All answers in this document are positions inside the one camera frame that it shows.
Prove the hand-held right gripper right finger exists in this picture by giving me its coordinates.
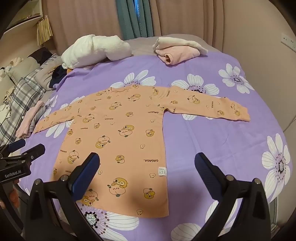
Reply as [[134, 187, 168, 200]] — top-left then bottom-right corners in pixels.
[[194, 152, 271, 241]]

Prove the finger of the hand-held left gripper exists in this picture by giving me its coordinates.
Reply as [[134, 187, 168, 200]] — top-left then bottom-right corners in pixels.
[[0, 138, 26, 155], [20, 143, 46, 163]]

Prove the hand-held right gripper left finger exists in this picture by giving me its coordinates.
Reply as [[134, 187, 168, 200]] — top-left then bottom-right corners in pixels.
[[24, 152, 103, 241]]

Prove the orange cartoon print shirt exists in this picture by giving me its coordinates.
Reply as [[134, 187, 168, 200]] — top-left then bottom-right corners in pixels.
[[34, 84, 251, 218]]

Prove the light pink cloth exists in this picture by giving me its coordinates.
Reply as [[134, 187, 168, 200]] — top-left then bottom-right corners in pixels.
[[16, 100, 44, 138]]

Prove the purple floral bedsheet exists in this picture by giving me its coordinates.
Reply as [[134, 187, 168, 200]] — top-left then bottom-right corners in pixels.
[[17, 50, 293, 241]]

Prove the printed beige pillow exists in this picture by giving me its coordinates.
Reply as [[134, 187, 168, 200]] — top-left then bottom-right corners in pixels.
[[0, 85, 18, 130]]

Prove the grey plaid quilt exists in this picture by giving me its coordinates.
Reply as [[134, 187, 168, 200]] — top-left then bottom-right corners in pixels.
[[0, 54, 62, 144]]

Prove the white plush toy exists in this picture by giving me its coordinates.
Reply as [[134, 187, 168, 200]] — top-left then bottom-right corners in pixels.
[[0, 57, 23, 77]]

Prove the grey pillow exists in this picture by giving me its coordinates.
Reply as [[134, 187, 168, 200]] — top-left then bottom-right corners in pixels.
[[7, 56, 40, 84]]

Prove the dark navy cloth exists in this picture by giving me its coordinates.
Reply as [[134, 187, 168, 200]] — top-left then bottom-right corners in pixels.
[[48, 65, 68, 90]]

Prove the dark brown cushion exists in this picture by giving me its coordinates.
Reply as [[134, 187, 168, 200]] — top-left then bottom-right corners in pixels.
[[28, 47, 54, 61]]

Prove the folded pink garment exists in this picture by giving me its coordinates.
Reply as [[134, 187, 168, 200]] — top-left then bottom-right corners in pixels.
[[157, 45, 201, 65]]

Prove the tan hanging fringe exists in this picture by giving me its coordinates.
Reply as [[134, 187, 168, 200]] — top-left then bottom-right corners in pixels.
[[37, 15, 53, 46]]

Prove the white fluffy blanket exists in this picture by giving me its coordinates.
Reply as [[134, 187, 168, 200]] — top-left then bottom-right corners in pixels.
[[61, 34, 132, 70]]

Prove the folded white garment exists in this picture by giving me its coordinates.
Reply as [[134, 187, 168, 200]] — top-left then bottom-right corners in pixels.
[[153, 36, 208, 55]]

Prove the teal curtain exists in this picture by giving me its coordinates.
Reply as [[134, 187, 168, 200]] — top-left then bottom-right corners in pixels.
[[115, 0, 154, 41]]

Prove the white wall shelf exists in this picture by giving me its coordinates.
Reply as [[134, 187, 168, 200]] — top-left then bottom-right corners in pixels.
[[0, 0, 44, 40]]

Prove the white wall socket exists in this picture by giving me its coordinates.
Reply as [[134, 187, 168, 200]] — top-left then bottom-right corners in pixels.
[[280, 32, 296, 52]]

